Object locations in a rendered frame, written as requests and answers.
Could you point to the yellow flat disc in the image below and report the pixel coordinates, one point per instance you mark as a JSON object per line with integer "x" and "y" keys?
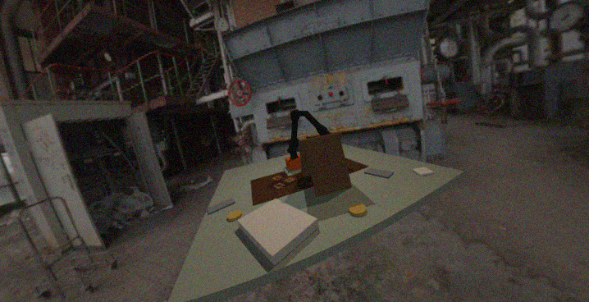
{"x": 357, "y": 209}
{"x": 234, "y": 215}

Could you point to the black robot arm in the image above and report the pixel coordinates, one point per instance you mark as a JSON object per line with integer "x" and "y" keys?
{"x": 294, "y": 115}

